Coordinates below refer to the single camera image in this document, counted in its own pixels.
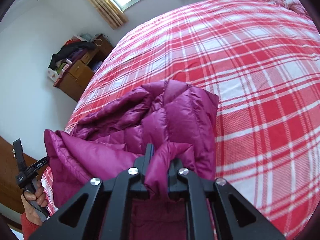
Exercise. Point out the white box on desk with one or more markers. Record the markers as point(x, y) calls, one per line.
point(52, 74)

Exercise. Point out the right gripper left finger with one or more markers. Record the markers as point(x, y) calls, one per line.
point(102, 208)

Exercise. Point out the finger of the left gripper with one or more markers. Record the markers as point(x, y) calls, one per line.
point(18, 153)

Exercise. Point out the person's left hand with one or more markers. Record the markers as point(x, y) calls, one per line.
point(32, 203)

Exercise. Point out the magenta quilted down jacket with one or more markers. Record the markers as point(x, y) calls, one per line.
point(176, 117)

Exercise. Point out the brown wooden door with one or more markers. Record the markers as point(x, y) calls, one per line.
point(10, 191)

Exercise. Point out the wooden desk with drawers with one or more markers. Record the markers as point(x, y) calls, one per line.
point(77, 73)

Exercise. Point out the black clothes pile on desk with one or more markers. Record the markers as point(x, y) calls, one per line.
point(67, 50)

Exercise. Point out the red plaid bed cover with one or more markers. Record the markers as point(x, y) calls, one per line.
point(261, 58)

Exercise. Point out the left beige curtain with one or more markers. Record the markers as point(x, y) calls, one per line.
point(110, 12)

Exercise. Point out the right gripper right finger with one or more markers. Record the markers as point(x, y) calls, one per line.
point(214, 209)

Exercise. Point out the boxes stacked in desk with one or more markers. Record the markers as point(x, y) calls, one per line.
point(96, 66)

